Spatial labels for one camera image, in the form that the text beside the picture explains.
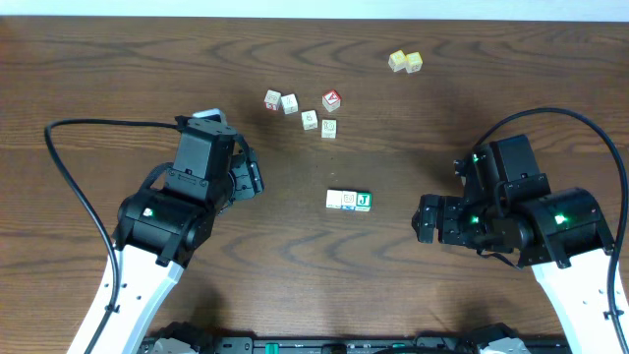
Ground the green Z cat block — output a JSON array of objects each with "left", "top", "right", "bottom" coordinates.
[{"left": 325, "top": 190, "right": 343, "bottom": 209}]

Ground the yellow M airplane block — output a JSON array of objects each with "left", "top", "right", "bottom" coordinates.
[{"left": 355, "top": 192, "right": 372, "bottom": 211}]

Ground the yellow K block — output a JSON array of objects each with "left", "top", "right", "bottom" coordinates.
[{"left": 341, "top": 191, "right": 358, "bottom": 210}]

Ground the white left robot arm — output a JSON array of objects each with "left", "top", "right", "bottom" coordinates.
[{"left": 69, "top": 109, "right": 263, "bottom": 353}]

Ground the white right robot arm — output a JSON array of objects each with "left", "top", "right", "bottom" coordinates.
[{"left": 412, "top": 135, "right": 621, "bottom": 353}]

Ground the cream block red side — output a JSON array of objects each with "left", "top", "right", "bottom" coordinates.
[{"left": 263, "top": 89, "right": 281, "bottom": 111}]

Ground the cream block letter print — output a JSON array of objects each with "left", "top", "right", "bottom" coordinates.
[{"left": 281, "top": 93, "right": 299, "bottom": 115}]

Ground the cream block animal print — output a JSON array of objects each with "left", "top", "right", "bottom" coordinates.
[{"left": 301, "top": 110, "right": 318, "bottom": 131}]

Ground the cream block with brown print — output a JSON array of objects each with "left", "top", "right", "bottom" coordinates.
[{"left": 321, "top": 119, "right": 337, "bottom": 139}]

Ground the red A block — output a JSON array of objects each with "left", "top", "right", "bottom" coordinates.
[{"left": 322, "top": 89, "right": 342, "bottom": 112}]

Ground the yellow block far corner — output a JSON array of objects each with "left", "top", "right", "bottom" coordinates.
[{"left": 405, "top": 52, "right": 424, "bottom": 74}]

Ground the cream block near yellow block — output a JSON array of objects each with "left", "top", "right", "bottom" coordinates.
[{"left": 388, "top": 50, "right": 407, "bottom": 72}]

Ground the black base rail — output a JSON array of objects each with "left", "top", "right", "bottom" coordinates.
[{"left": 137, "top": 323, "right": 571, "bottom": 354}]

